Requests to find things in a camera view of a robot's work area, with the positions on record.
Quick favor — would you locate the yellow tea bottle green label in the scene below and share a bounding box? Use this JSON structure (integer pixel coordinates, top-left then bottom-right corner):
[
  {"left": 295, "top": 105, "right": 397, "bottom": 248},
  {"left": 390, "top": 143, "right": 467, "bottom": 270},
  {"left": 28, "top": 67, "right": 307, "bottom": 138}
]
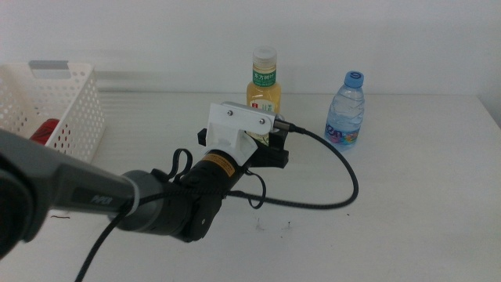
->
[{"left": 246, "top": 45, "right": 283, "bottom": 148}]

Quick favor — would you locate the clear water bottle blue cap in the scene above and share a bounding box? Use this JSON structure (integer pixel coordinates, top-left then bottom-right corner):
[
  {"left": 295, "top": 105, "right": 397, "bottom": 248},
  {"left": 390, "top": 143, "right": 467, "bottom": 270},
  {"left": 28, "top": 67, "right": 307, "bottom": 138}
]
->
[{"left": 323, "top": 70, "right": 366, "bottom": 152}]

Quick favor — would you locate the red soda can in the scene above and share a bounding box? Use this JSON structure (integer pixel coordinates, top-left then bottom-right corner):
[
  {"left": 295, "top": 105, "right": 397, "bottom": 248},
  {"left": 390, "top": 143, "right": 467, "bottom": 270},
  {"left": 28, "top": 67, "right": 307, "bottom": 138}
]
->
[{"left": 30, "top": 117, "right": 61, "bottom": 146}]

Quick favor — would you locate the white perforated plastic basket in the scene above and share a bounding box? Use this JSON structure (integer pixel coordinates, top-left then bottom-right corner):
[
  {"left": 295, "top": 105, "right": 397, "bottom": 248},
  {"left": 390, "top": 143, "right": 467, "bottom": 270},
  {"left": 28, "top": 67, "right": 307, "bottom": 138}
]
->
[{"left": 0, "top": 60, "right": 106, "bottom": 164}]

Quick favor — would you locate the thin black looped cable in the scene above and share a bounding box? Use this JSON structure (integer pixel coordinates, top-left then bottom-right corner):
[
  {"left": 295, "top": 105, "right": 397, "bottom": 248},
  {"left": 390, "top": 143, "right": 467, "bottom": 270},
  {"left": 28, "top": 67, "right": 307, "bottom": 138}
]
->
[{"left": 167, "top": 147, "right": 268, "bottom": 210}]

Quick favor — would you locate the thick braided black cable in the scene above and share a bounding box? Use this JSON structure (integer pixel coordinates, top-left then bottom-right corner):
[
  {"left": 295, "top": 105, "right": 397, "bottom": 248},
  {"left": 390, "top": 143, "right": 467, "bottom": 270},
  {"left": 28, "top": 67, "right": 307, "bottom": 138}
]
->
[{"left": 73, "top": 120, "right": 360, "bottom": 282}]

